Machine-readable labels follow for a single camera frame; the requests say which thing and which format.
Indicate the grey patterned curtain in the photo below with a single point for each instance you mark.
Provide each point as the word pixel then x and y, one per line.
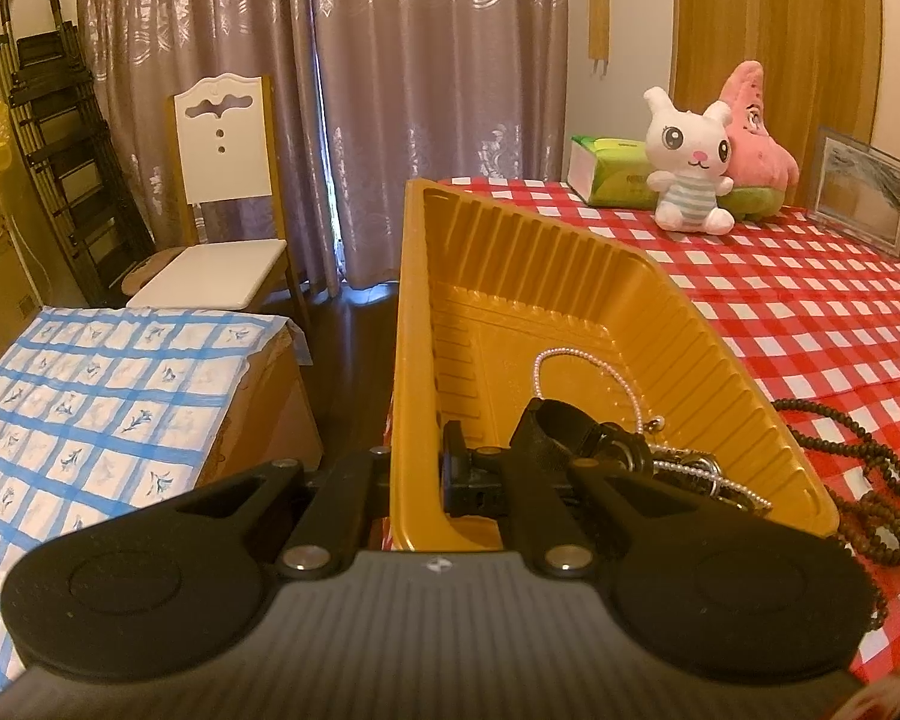
pixel 450 52
pixel 195 15

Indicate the blue checked white cloth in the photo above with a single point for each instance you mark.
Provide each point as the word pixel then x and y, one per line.
pixel 82 420

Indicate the pink starfish plush toy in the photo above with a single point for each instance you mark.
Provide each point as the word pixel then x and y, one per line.
pixel 761 157

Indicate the wooden wall hook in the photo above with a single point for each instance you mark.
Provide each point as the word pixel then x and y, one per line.
pixel 598 15

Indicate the white wooden chair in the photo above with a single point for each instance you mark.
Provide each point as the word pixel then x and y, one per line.
pixel 221 165

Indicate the plain brown cardboard box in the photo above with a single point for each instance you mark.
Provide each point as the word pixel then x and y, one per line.
pixel 270 412

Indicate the white bunny plush toy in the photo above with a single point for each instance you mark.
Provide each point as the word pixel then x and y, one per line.
pixel 686 142

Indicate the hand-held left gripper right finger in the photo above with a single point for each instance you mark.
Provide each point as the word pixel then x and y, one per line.
pixel 469 487

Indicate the green tissue pack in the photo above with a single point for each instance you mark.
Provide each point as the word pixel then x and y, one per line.
pixel 607 172

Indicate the silver picture frame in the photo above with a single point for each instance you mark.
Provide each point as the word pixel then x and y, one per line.
pixel 859 195

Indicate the folded black step ladder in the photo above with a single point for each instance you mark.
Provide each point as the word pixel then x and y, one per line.
pixel 75 165

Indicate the yellow plastic tray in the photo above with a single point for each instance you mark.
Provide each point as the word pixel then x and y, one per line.
pixel 495 277

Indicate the red checkered tablecloth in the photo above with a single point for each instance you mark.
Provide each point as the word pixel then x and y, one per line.
pixel 795 300

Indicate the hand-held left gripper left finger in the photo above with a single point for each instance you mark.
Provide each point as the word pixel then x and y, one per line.
pixel 360 480

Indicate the brown round stool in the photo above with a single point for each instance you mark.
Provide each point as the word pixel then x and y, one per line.
pixel 144 270

